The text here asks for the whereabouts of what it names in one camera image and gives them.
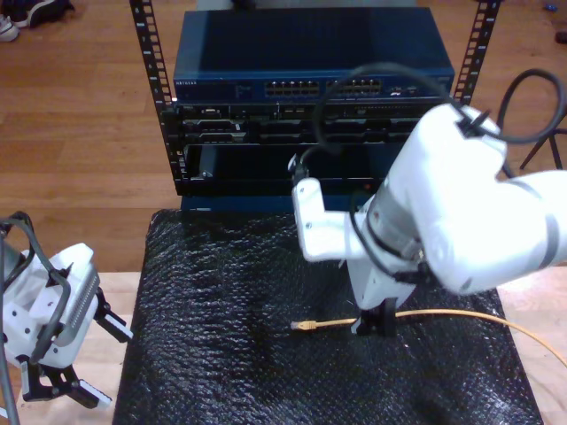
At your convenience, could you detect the dark sneaker white sole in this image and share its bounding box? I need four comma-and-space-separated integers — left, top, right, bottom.
11, 0, 76, 29

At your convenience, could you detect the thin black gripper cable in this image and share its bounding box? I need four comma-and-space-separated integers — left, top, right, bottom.
350, 189, 430, 285

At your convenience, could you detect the black perforated rack post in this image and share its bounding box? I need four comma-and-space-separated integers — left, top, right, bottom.
128, 0, 188, 197
449, 0, 505, 117

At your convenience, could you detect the blue network switch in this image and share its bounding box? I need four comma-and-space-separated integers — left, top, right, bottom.
172, 7, 456, 104

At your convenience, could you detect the black rack server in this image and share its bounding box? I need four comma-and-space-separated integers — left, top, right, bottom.
161, 99, 460, 147

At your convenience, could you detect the yellow network cable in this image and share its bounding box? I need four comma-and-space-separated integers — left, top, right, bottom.
290, 308, 567, 368

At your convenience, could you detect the black bubble mat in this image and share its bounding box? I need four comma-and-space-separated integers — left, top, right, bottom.
111, 206, 545, 425

